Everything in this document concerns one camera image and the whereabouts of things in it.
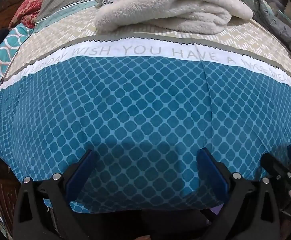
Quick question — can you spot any red teal patchwork quilt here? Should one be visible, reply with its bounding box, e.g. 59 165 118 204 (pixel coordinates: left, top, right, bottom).
0 0 68 120

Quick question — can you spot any grey comforter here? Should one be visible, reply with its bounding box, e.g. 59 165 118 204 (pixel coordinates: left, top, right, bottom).
254 0 291 68

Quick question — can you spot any cream speckled fluffy blanket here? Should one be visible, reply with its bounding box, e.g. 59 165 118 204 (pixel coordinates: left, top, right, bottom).
94 0 254 35

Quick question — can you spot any brown wooden furniture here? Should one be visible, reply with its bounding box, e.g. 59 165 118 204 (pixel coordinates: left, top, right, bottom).
0 145 17 240

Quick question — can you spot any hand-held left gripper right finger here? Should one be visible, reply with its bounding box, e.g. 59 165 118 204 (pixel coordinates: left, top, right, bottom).
196 148 286 240

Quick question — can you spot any teal beige patterned bed sheet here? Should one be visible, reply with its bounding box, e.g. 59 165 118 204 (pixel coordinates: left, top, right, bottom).
0 0 291 213

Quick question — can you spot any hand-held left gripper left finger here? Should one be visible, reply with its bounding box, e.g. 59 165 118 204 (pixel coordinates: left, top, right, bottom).
13 149 98 240

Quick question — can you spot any purple mat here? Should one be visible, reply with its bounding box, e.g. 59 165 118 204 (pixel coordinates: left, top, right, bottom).
209 203 225 216

